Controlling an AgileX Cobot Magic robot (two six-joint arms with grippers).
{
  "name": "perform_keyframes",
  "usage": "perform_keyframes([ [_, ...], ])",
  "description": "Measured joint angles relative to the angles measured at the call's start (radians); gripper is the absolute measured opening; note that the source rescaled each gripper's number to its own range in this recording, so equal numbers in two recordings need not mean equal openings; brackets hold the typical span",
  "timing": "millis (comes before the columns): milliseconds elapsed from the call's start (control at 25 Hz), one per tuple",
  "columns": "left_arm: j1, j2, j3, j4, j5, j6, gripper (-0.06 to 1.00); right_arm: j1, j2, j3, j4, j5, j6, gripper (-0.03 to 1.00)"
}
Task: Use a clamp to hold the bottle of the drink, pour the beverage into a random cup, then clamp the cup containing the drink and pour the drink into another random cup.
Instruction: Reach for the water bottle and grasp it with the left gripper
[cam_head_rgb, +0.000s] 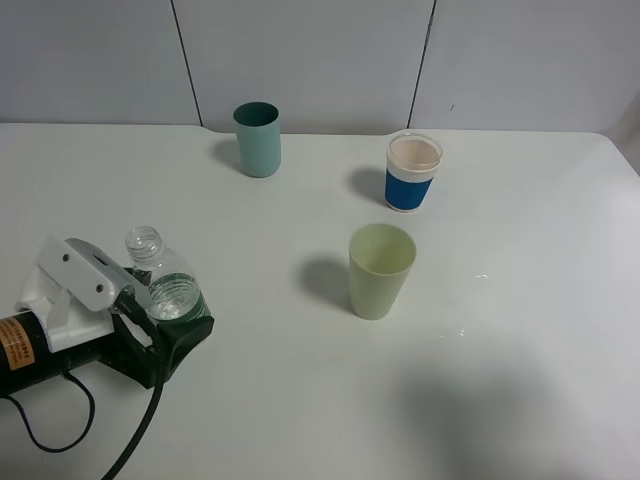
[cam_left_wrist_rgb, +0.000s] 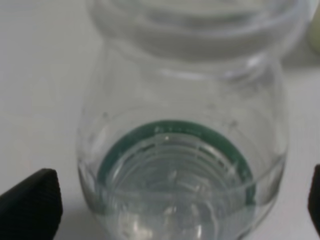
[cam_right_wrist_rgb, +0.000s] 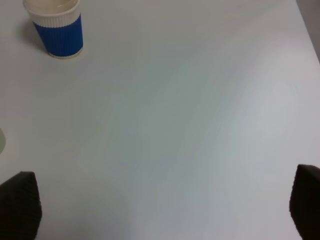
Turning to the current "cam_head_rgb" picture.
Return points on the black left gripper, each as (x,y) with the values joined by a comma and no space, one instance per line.
(122,352)

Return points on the clear water bottle green label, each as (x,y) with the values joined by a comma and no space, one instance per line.
(175,293)

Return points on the light green plastic cup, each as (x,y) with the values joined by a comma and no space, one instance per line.
(380,258)

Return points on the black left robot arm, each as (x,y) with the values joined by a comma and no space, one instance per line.
(26,359)

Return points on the teal plastic cup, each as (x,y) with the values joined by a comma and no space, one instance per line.
(258,138)

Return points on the blue sleeve paper cup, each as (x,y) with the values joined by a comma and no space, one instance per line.
(412,160)

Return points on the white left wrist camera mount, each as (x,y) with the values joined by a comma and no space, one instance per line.
(72,290)

